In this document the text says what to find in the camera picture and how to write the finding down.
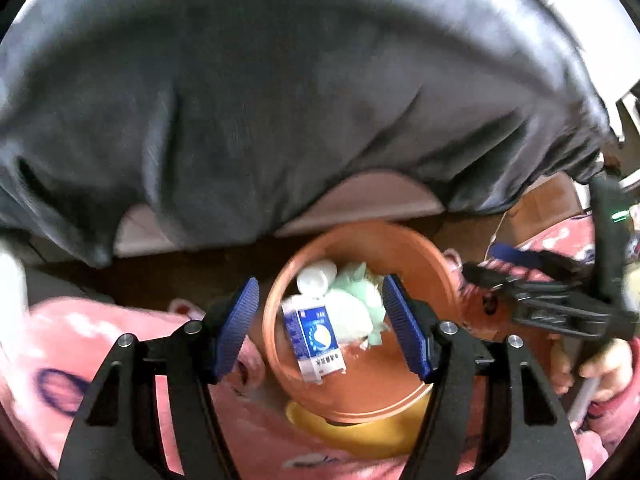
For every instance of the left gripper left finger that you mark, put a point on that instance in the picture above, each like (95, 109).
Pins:
(116, 431)

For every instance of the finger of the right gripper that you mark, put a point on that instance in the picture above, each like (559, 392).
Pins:
(523, 258)
(488, 279)

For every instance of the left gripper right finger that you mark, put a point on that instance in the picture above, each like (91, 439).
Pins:
(525, 433)

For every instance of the white round jar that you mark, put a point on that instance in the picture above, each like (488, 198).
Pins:
(315, 279)

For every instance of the blue white medicine box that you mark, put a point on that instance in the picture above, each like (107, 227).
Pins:
(312, 338)

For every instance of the person's right hand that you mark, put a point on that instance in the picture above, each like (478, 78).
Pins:
(613, 366)

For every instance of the pink patterned pajama leg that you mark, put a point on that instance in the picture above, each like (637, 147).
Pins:
(54, 351)

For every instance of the green crumpled tissue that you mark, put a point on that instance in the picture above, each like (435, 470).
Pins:
(355, 306)

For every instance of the dark grey plush blanket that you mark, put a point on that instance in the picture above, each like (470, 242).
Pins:
(230, 118)

